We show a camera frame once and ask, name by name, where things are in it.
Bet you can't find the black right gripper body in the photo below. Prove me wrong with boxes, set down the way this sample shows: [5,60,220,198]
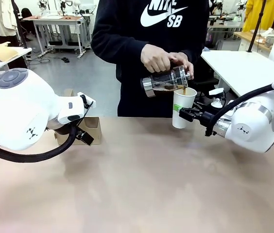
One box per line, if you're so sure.
[199,111,217,129]

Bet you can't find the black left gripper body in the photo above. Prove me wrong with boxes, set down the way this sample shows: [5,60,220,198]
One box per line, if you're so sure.
[75,130,95,146]

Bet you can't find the white paper cup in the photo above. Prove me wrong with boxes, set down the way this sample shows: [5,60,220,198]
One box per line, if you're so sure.
[171,87,198,130]

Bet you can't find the brown cardboard cup carrier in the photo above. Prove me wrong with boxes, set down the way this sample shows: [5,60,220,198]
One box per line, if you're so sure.
[54,88,103,146]

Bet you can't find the glass French press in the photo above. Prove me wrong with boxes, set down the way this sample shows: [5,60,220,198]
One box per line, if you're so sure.
[140,64,191,98]

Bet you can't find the person's left forearm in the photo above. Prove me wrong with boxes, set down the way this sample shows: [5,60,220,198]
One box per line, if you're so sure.
[188,31,210,83]

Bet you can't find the person's right forearm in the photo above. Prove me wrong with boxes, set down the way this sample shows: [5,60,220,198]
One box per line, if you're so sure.
[90,0,152,68]

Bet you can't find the person's left hand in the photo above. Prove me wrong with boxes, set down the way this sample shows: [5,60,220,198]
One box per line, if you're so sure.
[168,51,195,81]

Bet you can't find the person's right hand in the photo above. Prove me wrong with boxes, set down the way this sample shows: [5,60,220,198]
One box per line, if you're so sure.
[140,43,176,73]

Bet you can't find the black Nike hoodie torso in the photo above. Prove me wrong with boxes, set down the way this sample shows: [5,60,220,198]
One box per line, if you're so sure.
[95,0,210,118]

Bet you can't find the large white table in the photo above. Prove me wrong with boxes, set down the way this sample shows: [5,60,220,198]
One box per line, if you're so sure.
[200,49,274,98]

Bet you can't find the wooden background table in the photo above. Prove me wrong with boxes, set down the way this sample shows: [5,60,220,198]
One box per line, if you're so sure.
[233,30,274,52]

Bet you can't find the cluttered background desk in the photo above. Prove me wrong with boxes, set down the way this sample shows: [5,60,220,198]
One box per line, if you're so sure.
[206,0,245,41]

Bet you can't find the stack of white cups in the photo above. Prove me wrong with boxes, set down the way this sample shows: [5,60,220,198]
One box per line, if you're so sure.
[263,27,274,49]

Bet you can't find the black tripod pole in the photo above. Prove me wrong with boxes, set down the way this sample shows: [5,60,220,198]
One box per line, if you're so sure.
[246,0,267,53]

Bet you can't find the person in yellow jacket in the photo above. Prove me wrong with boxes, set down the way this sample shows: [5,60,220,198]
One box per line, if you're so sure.
[242,0,274,33]

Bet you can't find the white side table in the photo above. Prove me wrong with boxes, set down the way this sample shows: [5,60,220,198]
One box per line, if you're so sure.
[0,46,33,76]

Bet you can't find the white background workbench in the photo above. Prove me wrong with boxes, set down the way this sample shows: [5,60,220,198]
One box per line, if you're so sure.
[32,16,92,59]

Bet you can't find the black office chair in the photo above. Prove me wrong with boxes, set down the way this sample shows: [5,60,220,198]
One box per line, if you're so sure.
[19,7,37,39]

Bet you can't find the background robot arms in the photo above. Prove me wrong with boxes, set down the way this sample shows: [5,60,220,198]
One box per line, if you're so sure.
[36,0,82,14]

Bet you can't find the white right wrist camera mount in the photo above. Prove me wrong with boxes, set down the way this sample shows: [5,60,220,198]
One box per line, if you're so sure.
[208,88,226,108]

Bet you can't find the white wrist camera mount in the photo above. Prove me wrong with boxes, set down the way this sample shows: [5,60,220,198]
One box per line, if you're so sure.
[76,91,96,110]
[208,88,226,108]

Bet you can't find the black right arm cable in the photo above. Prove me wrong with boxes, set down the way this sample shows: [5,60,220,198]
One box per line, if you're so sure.
[204,54,274,136]

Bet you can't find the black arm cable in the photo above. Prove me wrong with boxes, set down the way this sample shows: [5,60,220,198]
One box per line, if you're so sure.
[0,125,77,163]
[204,54,274,136]

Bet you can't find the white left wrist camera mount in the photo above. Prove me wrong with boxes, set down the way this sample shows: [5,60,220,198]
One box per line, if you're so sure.
[76,91,96,110]

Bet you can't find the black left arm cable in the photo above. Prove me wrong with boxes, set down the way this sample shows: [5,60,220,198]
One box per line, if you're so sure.
[0,125,77,163]

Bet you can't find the black camera stand pole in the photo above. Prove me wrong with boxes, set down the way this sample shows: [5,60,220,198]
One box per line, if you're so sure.
[11,0,29,50]

